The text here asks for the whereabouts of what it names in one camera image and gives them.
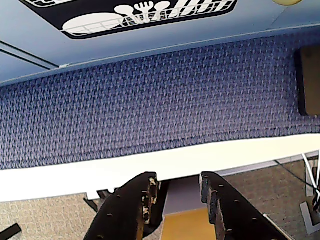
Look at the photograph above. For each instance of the blue woven mat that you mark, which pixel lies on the blue woven mat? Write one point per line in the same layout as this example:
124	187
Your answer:
155	100

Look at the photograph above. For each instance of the yellow flat panel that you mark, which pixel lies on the yellow flat panel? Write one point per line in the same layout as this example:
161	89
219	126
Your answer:
185	225

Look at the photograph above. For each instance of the yellow round object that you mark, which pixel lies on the yellow round object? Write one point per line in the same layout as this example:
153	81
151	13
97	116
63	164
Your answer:
286	1

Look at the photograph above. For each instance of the brown black-edged board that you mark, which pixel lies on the brown black-edged board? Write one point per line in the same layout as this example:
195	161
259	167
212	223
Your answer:
311	80

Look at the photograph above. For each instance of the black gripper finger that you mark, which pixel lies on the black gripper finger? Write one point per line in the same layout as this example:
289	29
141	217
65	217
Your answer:
125	212
232	215

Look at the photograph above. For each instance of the blue dishwasher door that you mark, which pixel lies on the blue dishwasher door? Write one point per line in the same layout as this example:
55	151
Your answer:
187	32

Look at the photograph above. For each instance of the black flat strip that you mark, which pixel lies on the black flat strip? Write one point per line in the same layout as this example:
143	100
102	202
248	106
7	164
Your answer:
10	231

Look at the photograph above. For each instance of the black table clamp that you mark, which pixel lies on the black table clamp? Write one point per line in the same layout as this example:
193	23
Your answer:
100	195

